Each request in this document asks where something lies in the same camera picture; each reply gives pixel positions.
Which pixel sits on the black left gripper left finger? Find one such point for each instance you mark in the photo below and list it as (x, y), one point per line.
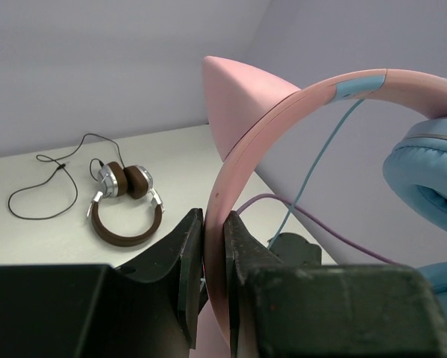
(146, 307)

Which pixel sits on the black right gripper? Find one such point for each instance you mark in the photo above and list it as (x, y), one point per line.
(294, 250)

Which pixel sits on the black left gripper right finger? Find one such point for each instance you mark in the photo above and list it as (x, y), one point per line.
(282, 310)

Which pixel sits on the pink blue cat-ear headphones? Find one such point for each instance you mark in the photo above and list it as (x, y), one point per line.
(249, 109)

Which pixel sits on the brown silver headphones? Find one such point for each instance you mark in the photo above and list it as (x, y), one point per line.
(132, 185)

